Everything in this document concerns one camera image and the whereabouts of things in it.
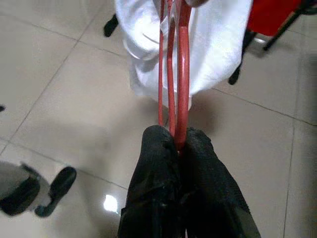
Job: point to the white shirt small logo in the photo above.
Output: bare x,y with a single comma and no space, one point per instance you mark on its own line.
218,49

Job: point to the black clothes rack silver rod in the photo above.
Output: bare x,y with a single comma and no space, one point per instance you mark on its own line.
111,26

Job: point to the red clothes hanger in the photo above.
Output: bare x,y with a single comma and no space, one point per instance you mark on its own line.
182,74

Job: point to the red polo shirt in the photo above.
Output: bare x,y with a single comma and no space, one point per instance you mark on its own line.
272,15

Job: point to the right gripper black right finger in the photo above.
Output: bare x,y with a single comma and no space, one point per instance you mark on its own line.
210,193

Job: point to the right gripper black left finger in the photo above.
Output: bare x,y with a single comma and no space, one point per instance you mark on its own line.
153,188

